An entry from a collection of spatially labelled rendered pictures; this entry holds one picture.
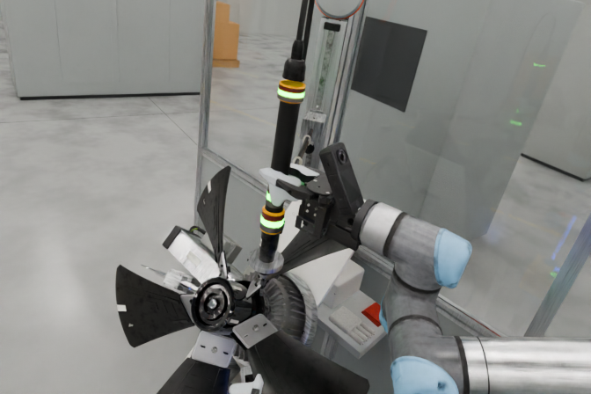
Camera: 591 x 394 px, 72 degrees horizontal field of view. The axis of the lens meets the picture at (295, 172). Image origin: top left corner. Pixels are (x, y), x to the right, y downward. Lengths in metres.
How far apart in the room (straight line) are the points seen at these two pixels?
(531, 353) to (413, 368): 0.14
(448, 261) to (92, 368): 2.10
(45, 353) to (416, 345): 2.22
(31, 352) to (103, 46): 4.36
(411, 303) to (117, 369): 1.97
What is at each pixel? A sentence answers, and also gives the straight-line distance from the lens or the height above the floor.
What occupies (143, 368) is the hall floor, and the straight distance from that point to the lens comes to 2.42.
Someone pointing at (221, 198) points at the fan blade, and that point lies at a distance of 1.05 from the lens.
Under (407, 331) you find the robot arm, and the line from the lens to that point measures 0.60.
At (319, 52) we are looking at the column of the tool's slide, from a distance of 1.36.
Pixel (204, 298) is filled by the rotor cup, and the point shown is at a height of 1.22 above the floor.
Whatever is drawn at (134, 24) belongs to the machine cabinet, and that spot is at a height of 1.02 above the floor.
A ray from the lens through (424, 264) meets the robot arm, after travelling 0.62.
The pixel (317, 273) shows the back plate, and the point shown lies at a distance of 1.16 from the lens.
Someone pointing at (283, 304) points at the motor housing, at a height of 1.17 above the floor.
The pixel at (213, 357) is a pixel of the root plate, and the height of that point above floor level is 1.10.
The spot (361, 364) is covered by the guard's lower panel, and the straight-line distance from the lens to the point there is 1.90.
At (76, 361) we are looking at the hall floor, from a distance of 2.52.
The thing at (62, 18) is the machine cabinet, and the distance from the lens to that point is 6.03.
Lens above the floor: 1.90
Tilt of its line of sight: 25 degrees down
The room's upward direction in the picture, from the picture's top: 10 degrees clockwise
